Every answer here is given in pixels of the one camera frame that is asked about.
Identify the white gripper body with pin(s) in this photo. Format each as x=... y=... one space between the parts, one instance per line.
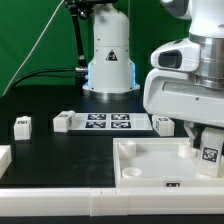
x=172 y=89

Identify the white square tabletop tray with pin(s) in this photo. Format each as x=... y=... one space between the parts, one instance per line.
x=159 y=162

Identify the white plate with fiducial tags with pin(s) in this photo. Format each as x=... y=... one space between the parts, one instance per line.
x=112 y=121

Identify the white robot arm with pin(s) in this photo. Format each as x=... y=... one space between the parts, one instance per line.
x=111 y=72

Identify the white U-shaped fence wall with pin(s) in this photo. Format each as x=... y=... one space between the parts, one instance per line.
x=111 y=201

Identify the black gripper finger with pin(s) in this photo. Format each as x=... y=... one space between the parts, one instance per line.
x=191 y=131

